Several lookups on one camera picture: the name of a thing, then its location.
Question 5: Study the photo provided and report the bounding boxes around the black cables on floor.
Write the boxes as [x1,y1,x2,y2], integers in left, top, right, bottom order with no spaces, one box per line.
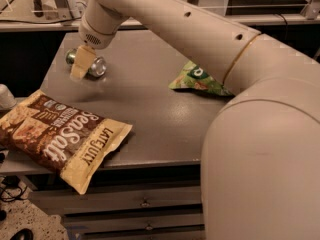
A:
[0,175,29,203]

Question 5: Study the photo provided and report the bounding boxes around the brown sea salt chip bag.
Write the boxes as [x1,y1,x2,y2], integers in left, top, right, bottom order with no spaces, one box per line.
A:
[0,90,132,195]

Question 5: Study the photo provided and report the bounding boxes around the white cup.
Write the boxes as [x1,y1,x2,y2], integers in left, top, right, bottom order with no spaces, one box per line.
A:
[0,84,17,110]

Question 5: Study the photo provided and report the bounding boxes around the grey metal shelf frame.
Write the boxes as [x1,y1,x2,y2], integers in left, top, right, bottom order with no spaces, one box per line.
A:
[0,0,319,29]

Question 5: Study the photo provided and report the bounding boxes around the green soda can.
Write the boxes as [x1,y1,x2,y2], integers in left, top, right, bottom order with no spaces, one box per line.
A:
[65,48,107,78]

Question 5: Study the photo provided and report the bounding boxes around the green chip bag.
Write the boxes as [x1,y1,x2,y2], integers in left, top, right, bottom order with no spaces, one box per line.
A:
[169,61,232,97]

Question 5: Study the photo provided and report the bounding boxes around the grey drawer cabinet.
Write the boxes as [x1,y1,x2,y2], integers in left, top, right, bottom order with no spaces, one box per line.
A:
[1,30,227,240]

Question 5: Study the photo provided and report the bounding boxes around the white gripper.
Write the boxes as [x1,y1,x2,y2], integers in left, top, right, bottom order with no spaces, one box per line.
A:
[70,0,129,80]

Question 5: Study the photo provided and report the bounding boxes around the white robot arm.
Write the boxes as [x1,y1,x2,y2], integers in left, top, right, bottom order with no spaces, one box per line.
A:
[79,0,320,240]

